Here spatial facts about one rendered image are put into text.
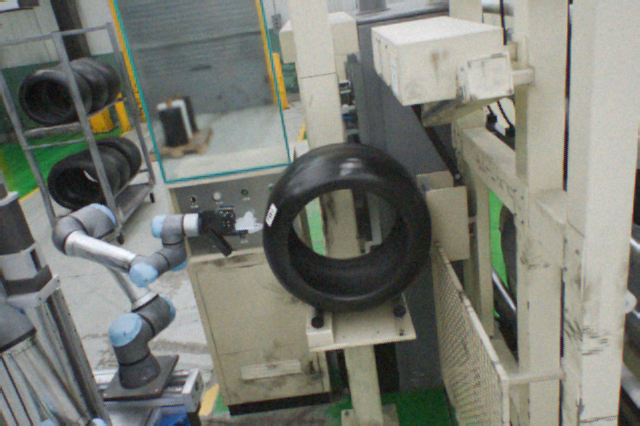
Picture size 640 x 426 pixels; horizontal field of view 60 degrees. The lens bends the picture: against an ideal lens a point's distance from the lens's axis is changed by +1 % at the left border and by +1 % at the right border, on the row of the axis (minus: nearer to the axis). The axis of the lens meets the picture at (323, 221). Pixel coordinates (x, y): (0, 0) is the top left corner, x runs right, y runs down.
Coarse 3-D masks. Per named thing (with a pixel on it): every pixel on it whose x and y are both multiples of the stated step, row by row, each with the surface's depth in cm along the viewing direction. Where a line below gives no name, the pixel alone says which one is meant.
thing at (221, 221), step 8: (216, 208) 183; (224, 208) 183; (232, 208) 183; (200, 216) 180; (208, 216) 180; (216, 216) 178; (224, 216) 180; (232, 216) 180; (200, 224) 180; (208, 224) 182; (216, 224) 180; (224, 224) 181; (232, 224) 181; (200, 232) 181; (216, 232) 183
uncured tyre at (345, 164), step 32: (320, 160) 170; (352, 160) 168; (384, 160) 173; (288, 192) 169; (320, 192) 167; (384, 192) 167; (416, 192) 172; (288, 224) 171; (416, 224) 172; (288, 256) 175; (320, 256) 206; (384, 256) 205; (416, 256) 176; (288, 288) 182; (320, 288) 199; (352, 288) 201; (384, 288) 180
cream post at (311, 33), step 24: (288, 0) 180; (312, 0) 180; (312, 24) 183; (312, 48) 186; (312, 72) 189; (312, 96) 192; (336, 96) 192; (312, 120) 195; (336, 120) 196; (312, 144) 199; (336, 192) 206; (336, 216) 210; (336, 240) 214; (360, 360) 236; (360, 384) 241; (360, 408) 246
